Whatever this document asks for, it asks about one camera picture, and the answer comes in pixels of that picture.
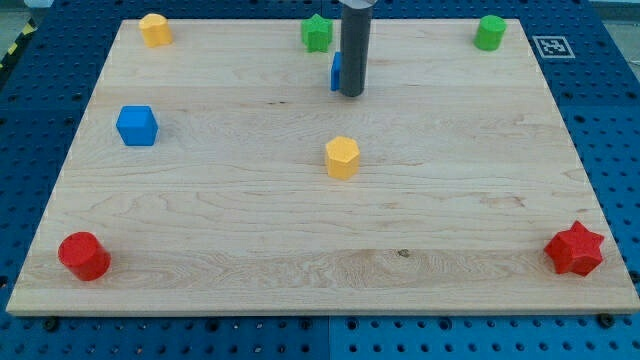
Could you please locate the red star block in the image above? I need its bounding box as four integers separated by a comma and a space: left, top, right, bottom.
544, 221, 604, 276

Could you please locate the green star block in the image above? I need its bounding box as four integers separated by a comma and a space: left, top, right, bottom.
301, 14, 333, 53

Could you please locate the light wooden board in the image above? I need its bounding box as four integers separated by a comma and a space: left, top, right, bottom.
7, 19, 639, 317

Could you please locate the white fiducial marker tag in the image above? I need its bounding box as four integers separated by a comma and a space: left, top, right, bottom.
533, 35, 575, 59

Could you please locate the green cylinder block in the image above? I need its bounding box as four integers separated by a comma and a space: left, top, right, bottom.
473, 15, 507, 51

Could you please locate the yellow heart block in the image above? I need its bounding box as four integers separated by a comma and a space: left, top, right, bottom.
138, 13, 173, 48

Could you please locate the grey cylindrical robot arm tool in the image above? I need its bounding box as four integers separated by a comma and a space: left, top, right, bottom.
339, 0, 376, 97

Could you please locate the blue cube block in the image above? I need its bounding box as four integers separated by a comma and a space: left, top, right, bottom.
116, 105, 158, 146

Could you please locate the yellow hexagon block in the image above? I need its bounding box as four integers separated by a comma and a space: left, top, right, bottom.
325, 136, 360, 180

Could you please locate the red cylinder block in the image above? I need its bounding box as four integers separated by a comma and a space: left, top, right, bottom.
57, 231, 111, 281

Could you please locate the small blue block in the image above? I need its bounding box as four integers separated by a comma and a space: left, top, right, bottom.
330, 52, 341, 92

